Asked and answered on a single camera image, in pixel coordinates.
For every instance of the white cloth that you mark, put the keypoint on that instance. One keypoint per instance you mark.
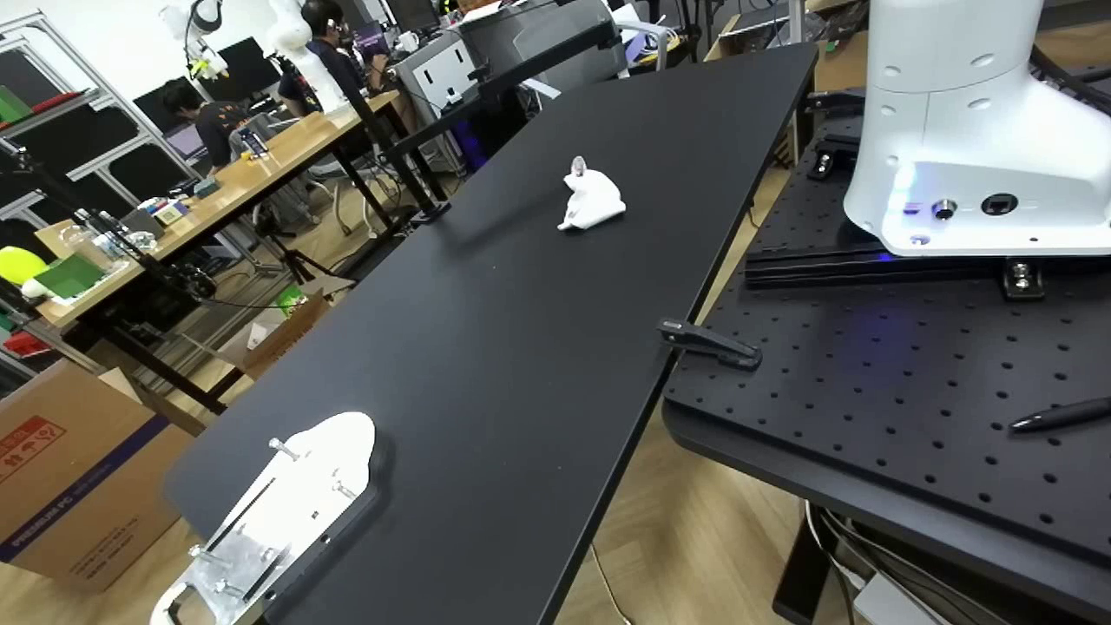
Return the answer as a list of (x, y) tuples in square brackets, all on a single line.
[(591, 202)]

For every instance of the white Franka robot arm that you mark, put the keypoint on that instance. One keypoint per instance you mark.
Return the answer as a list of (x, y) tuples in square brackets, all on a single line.
[(961, 115)]

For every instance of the black table clamp lever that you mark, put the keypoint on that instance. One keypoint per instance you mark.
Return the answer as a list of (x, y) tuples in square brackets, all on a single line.
[(714, 344)]

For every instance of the grey slotted computer case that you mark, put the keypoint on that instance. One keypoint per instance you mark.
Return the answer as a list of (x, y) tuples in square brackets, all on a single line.
[(439, 75)]

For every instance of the seated person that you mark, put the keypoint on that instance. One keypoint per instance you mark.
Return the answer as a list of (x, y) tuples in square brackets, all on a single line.
[(341, 63)]

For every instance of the long wooden desk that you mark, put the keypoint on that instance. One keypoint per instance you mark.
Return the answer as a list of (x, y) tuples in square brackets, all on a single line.
[(266, 158)]

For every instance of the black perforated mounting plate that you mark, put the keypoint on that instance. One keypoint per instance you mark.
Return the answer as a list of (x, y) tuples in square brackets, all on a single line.
[(903, 383)]

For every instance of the black computer monitor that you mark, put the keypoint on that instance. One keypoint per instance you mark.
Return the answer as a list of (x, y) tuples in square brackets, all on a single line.
[(248, 67), (167, 103)]

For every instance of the green cutting mat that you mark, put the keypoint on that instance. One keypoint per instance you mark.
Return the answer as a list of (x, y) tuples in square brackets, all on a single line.
[(71, 280)]

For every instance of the metal shelf with black panels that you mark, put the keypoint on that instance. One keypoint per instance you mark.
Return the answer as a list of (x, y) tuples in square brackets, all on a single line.
[(90, 141)]

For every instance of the cardboard box with red print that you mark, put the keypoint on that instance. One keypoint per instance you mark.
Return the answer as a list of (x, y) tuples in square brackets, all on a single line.
[(71, 464)]

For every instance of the black pen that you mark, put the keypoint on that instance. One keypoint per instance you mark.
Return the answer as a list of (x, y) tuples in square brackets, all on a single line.
[(1061, 415)]

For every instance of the black aluminium rail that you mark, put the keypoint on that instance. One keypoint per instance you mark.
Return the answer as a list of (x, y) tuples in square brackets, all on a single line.
[(833, 268)]

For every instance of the black bolted bracket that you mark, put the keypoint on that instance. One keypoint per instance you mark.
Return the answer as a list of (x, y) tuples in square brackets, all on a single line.
[(1023, 280)]

